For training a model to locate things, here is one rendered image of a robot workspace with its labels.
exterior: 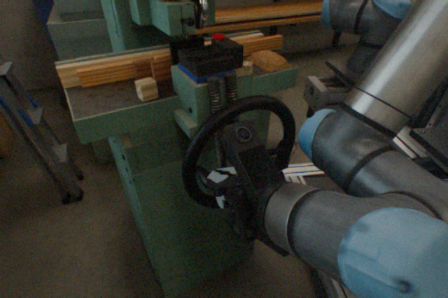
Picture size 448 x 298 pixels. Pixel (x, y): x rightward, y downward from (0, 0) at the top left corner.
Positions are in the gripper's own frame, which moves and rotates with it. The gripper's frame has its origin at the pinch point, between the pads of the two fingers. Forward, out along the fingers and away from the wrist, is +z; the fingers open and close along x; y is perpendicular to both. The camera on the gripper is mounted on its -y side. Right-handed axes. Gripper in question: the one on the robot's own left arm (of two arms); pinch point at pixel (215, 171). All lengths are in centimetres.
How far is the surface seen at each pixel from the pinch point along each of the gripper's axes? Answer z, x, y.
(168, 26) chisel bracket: 22.8, 6.7, -31.9
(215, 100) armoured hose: 7.4, 7.1, -12.3
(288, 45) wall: 247, 235, -54
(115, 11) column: 42, -1, -43
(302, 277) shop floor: 46, 45, 73
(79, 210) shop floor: 123, -37, 28
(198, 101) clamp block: 8.7, 3.8, -12.9
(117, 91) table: 26.2, -8.8, -19.8
